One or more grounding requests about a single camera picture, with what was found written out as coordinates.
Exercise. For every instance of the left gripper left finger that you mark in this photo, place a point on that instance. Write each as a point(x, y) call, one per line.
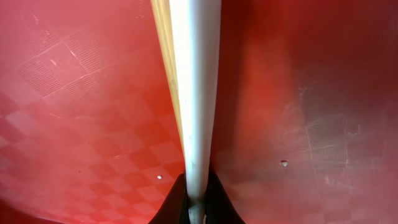
point(174, 209)

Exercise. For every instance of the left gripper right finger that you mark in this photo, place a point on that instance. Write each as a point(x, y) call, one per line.
point(218, 207)

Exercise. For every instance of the wooden chopstick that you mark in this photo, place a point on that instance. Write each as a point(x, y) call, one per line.
point(161, 12)

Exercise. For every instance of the red plastic serving tray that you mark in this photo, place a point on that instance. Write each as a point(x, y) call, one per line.
point(305, 126)

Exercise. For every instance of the white plastic fork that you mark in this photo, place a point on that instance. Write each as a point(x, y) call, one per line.
point(196, 32)

